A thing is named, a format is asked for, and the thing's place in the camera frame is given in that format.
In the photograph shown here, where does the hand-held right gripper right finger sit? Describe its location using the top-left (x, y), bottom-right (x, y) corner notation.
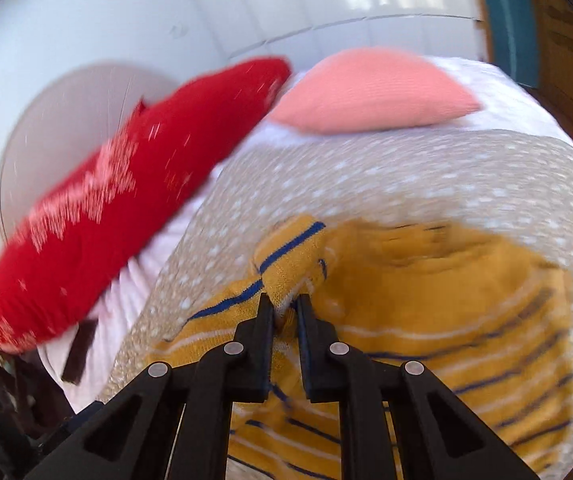
top-left (296, 294), bottom-right (540, 480)

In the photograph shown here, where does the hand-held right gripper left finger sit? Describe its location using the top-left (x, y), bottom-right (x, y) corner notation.
top-left (25, 293), bottom-right (275, 480)

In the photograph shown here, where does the yellow striped knit sweater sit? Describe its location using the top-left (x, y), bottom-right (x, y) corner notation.
top-left (159, 215), bottom-right (573, 480)

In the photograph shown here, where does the beige spotted blanket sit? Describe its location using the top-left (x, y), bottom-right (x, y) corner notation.
top-left (101, 129), bottom-right (573, 480)

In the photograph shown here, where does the red patterned pillow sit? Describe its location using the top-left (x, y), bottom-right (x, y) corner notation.
top-left (0, 57), bottom-right (293, 351)

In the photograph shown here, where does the pink knit pillow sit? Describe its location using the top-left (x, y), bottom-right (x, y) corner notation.
top-left (269, 48), bottom-right (482, 135)

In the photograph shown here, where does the round white headboard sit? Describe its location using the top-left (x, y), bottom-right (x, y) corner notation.
top-left (0, 61), bottom-right (177, 246)

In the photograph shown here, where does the white bed sheet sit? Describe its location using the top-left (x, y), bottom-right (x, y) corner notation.
top-left (36, 56), bottom-right (567, 411)

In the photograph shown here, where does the dark brown strap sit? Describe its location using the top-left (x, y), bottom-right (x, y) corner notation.
top-left (61, 319), bottom-right (98, 385)

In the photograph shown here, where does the wooden door frame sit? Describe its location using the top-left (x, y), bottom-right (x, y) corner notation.
top-left (476, 0), bottom-right (573, 171)

